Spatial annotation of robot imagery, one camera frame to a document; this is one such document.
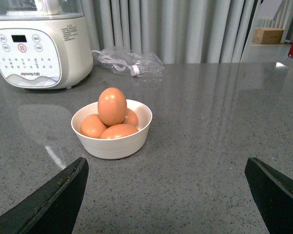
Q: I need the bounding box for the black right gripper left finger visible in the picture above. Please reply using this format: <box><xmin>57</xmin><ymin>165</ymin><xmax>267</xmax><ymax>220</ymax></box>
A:
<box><xmin>0</xmin><ymin>157</ymin><xmax>89</xmax><ymax>234</ymax></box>

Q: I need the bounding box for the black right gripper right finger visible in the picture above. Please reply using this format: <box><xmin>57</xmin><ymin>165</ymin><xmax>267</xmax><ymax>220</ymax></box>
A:
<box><xmin>245</xmin><ymin>157</ymin><xmax>293</xmax><ymax>234</ymax></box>

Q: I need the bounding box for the brown egg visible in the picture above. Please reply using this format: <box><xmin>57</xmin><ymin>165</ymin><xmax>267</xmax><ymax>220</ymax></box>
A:
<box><xmin>98</xmin><ymin>87</ymin><xmax>127</xmax><ymax>126</ymax></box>
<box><xmin>80</xmin><ymin>114</ymin><xmax>108</xmax><ymax>138</ymax></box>
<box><xmin>122</xmin><ymin>108</ymin><xmax>138</xmax><ymax>126</ymax></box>
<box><xmin>100</xmin><ymin>124</ymin><xmax>139</xmax><ymax>139</ymax></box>

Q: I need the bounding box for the brown egg front in bowl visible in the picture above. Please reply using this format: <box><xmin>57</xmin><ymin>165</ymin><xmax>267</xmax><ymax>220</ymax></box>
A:
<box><xmin>100</xmin><ymin>124</ymin><xmax>139</xmax><ymax>139</ymax></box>

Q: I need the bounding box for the brown egg back in bowl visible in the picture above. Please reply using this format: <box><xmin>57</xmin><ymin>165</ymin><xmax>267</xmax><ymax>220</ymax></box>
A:
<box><xmin>122</xmin><ymin>108</ymin><xmax>138</xmax><ymax>126</ymax></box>

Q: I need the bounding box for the cardboard box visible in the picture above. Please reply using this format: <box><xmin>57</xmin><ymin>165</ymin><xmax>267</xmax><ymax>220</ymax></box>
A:
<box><xmin>252</xmin><ymin>27</ymin><xmax>284</xmax><ymax>44</ymax></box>

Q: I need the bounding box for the white bowl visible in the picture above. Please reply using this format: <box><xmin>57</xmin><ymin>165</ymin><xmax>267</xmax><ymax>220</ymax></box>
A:
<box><xmin>71</xmin><ymin>99</ymin><xmax>152</xmax><ymax>160</ymax></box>

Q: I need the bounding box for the white Joyoung cooking appliance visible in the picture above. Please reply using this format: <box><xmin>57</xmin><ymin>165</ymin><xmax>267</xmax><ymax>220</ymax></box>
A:
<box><xmin>0</xmin><ymin>0</ymin><xmax>93</xmax><ymax>89</ymax></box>

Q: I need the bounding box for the clear plastic bag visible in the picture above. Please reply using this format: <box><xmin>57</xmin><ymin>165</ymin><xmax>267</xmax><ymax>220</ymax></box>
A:
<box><xmin>92</xmin><ymin>46</ymin><xmax>166</xmax><ymax>78</ymax></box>

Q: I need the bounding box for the grey curtain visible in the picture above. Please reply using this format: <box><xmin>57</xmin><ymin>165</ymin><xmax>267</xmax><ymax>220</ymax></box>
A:
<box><xmin>83</xmin><ymin>0</ymin><xmax>260</xmax><ymax>64</ymax></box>

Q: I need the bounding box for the white power cable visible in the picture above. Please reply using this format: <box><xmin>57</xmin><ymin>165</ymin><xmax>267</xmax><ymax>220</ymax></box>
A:
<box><xmin>91</xmin><ymin>50</ymin><xmax>140</xmax><ymax>78</ymax></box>

